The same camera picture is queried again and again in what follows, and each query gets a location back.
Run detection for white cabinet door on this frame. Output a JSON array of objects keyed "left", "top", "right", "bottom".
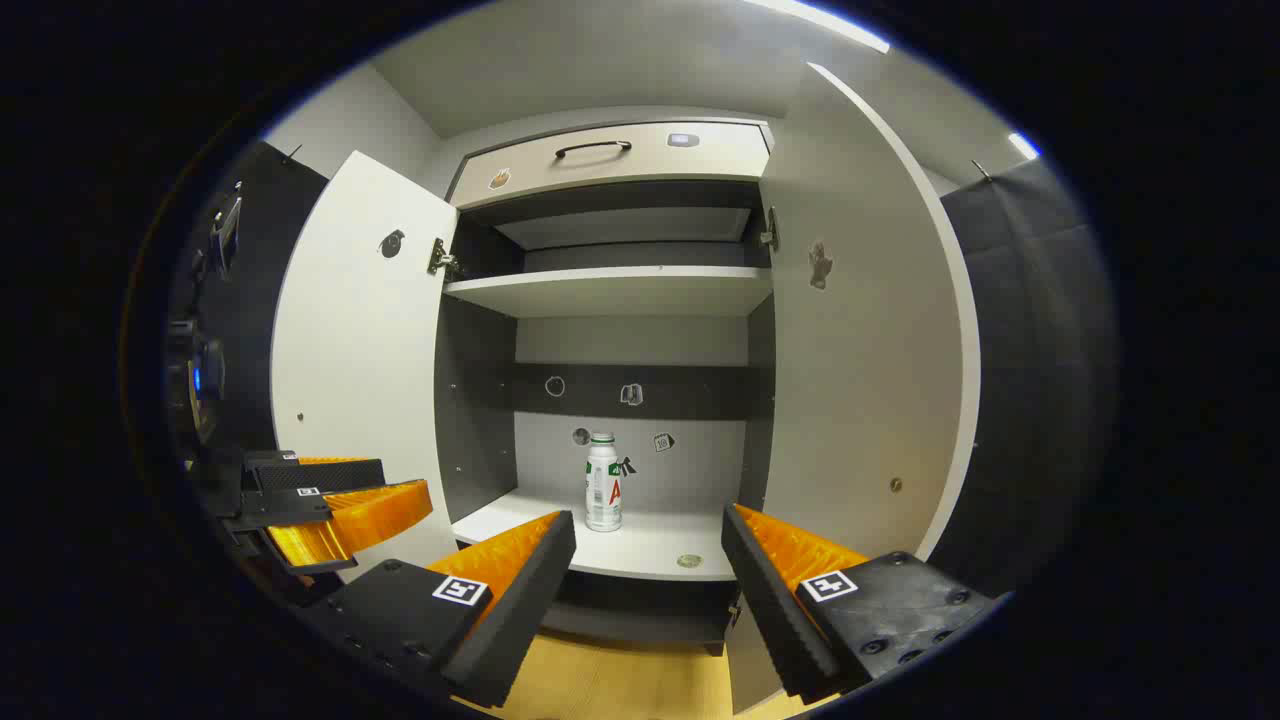
[
  {"left": 725, "top": 62, "right": 983, "bottom": 716},
  {"left": 270, "top": 150, "right": 461, "bottom": 581}
]

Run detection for white bottle with green label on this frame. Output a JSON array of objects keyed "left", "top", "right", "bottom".
[{"left": 585, "top": 432, "right": 624, "bottom": 533}]

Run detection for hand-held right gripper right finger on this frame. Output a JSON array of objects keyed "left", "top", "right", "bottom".
[{"left": 721, "top": 503, "right": 1001, "bottom": 706}]

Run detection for large ceiling light panel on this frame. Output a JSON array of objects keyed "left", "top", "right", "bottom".
[{"left": 750, "top": 0, "right": 891, "bottom": 53}]

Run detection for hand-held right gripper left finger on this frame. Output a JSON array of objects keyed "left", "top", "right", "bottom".
[{"left": 300, "top": 510, "right": 578, "bottom": 711}]

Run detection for white cabinet drawer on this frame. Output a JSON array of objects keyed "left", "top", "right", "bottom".
[{"left": 447, "top": 120, "right": 773, "bottom": 211}]

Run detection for white cabinet shelf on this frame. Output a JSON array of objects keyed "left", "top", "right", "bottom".
[{"left": 443, "top": 265, "right": 773, "bottom": 319}]

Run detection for black backdrop cloth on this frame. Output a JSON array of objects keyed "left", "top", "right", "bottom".
[
  {"left": 235, "top": 140, "right": 331, "bottom": 456},
  {"left": 940, "top": 158, "right": 1113, "bottom": 591}
]

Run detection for white cabinet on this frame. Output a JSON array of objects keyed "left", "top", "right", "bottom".
[{"left": 432, "top": 118, "right": 779, "bottom": 656}]

